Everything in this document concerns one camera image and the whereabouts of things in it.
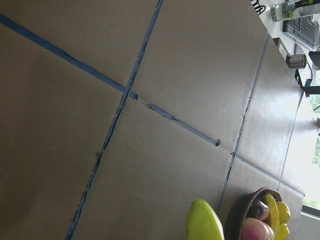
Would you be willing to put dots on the pale green-red apple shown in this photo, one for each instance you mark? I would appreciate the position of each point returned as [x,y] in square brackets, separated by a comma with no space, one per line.
[271,234]

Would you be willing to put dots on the red apple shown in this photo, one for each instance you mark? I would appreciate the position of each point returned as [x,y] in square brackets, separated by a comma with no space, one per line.
[254,229]

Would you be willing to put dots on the clear bottle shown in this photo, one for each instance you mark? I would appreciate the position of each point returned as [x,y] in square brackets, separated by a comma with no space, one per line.
[294,9]

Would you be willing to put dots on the black keyboard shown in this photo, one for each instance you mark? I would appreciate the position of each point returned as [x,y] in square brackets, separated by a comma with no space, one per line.
[304,30]

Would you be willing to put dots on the small metal cylinder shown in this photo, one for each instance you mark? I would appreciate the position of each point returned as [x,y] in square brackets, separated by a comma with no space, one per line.
[296,61]

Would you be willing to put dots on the dark red mango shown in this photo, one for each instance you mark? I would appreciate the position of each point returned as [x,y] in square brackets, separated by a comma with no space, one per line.
[258,210]

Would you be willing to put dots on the brown wicker basket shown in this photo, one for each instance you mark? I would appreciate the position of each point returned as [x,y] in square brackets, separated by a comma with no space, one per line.
[235,220]

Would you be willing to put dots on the yellow banana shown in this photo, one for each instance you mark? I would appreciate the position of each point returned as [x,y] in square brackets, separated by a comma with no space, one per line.
[202,222]
[279,216]

